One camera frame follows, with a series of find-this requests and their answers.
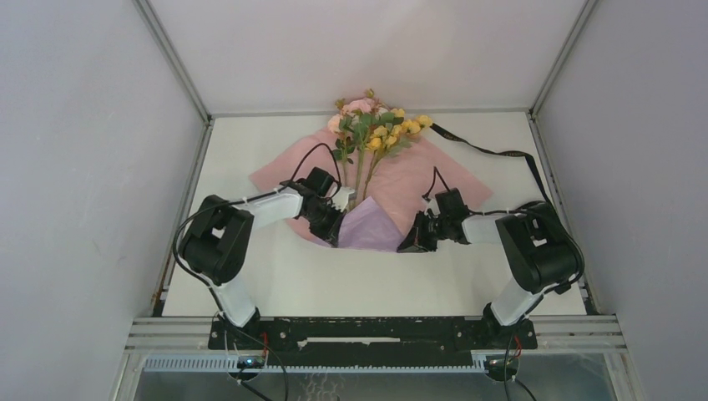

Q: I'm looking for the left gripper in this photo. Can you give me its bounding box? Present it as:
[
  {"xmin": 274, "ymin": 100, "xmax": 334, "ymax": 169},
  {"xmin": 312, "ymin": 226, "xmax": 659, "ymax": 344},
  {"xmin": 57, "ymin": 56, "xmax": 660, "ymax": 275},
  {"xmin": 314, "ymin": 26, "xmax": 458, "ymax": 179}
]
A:
[{"xmin": 302, "ymin": 200, "xmax": 346, "ymax": 247}]

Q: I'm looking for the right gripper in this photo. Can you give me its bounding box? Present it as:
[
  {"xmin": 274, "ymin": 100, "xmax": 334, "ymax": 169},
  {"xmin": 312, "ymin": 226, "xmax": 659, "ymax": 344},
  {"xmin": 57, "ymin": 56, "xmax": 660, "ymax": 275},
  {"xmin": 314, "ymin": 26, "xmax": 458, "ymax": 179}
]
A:
[{"xmin": 398, "ymin": 210, "xmax": 451, "ymax": 252}]

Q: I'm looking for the pink purple wrapping paper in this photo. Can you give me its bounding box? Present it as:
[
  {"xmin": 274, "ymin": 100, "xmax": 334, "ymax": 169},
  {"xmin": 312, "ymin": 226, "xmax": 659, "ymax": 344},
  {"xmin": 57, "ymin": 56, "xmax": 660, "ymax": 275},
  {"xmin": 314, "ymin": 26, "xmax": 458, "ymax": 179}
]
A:
[{"xmin": 250, "ymin": 129, "xmax": 493, "ymax": 252}]

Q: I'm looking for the yellow fake flower stem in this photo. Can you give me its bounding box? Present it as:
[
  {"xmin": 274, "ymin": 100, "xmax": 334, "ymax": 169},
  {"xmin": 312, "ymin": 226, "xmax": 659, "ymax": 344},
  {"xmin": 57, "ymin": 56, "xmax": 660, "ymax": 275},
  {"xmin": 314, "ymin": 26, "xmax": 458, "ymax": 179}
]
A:
[
  {"xmin": 363, "ymin": 122, "xmax": 407, "ymax": 199},
  {"xmin": 385, "ymin": 109, "xmax": 432, "ymax": 150}
]

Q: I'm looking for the pink fake flower stem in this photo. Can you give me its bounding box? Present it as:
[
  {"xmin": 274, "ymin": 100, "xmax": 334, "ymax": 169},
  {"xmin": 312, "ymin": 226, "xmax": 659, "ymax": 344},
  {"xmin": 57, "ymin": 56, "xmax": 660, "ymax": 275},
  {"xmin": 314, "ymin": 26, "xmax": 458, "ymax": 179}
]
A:
[
  {"xmin": 345, "ymin": 89, "xmax": 393, "ymax": 205},
  {"xmin": 326, "ymin": 99, "xmax": 359, "ymax": 185}
]

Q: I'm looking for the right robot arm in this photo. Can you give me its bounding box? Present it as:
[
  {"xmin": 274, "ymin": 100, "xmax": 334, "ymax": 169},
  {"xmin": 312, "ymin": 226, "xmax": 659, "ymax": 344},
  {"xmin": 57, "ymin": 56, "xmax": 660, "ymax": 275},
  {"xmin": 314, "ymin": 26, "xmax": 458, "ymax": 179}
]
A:
[{"xmin": 397, "ymin": 188, "xmax": 585, "ymax": 348}]

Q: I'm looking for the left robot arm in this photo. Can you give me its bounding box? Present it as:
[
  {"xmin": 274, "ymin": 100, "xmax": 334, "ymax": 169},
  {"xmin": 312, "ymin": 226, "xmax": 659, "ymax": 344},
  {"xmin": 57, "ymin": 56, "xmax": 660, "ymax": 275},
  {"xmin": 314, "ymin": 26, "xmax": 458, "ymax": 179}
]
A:
[{"xmin": 172, "ymin": 167, "xmax": 346, "ymax": 348}]

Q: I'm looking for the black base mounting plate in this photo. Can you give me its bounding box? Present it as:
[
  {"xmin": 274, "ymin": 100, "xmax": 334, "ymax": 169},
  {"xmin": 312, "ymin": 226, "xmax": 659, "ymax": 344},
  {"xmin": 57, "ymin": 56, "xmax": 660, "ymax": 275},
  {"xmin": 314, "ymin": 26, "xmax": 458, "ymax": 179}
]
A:
[{"xmin": 207, "ymin": 316, "xmax": 539, "ymax": 366}]

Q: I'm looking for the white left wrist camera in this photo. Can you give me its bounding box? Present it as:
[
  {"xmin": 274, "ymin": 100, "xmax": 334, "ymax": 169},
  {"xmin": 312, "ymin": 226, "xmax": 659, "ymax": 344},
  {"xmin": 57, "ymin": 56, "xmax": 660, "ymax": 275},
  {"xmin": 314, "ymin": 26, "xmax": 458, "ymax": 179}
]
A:
[{"xmin": 331, "ymin": 186, "xmax": 357, "ymax": 211}]

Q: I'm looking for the black ribbon strap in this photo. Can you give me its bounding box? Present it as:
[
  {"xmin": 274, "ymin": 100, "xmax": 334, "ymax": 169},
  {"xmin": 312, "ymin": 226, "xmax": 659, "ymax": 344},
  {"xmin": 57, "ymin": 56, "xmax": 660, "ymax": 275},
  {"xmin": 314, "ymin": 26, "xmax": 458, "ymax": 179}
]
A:
[{"xmin": 428, "ymin": 121, "xmax": 554, "ymax": 206}]

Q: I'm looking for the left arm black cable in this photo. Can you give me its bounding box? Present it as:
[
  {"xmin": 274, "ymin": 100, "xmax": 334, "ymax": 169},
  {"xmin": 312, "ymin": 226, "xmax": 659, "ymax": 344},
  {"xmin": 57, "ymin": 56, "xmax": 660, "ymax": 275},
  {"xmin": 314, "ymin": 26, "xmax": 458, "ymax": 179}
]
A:
[{"xmin": 171, "ymin": 142, "xmax": 344, "ymax": 322}]

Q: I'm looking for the white cable duct rail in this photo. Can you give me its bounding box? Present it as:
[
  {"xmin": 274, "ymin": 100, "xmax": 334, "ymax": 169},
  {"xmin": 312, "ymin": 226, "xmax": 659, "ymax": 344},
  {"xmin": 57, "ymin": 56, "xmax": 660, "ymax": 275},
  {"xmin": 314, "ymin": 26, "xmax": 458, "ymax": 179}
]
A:
[{"xmin": 143, "ymin": 355, "xmax": 488, "ymax": 373}]

